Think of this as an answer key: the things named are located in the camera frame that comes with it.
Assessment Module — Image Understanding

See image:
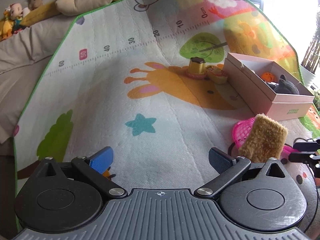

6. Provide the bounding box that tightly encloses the pink cardboard box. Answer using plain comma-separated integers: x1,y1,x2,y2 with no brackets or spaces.
223,53,314,121

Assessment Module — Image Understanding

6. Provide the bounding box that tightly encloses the orange brown plush toy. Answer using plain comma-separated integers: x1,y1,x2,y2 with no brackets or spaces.
238,114,288,163

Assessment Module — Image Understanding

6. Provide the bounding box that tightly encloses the yellow duck plush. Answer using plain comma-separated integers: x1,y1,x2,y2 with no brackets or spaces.
0,10,14,41

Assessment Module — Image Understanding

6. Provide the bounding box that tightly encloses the pink plastic basket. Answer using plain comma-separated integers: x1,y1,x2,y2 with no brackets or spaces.
232,119,299,156

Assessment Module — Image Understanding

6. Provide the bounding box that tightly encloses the small doll pink face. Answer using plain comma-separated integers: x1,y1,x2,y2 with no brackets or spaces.
10,3,30,28

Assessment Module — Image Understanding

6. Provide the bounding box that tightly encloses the colourful cartoon play mat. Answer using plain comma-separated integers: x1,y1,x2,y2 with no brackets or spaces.
12,0,320,233

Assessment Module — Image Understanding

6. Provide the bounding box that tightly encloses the orange pumpkin toy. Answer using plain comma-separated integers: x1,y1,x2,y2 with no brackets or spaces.
260,72,276,83

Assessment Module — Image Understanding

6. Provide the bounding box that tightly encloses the grey sofa cushion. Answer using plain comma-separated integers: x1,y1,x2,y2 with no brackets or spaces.
1,15,74,143

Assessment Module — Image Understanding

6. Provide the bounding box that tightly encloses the black cable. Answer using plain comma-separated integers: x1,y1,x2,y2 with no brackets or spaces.
227,137,320,233

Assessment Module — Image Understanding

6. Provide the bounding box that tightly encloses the black plush toy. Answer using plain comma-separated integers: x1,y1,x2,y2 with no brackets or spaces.
266,74,300,95

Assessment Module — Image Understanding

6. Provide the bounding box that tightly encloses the yellow toy food piece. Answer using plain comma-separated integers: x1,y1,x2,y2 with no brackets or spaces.
207,66,228,85

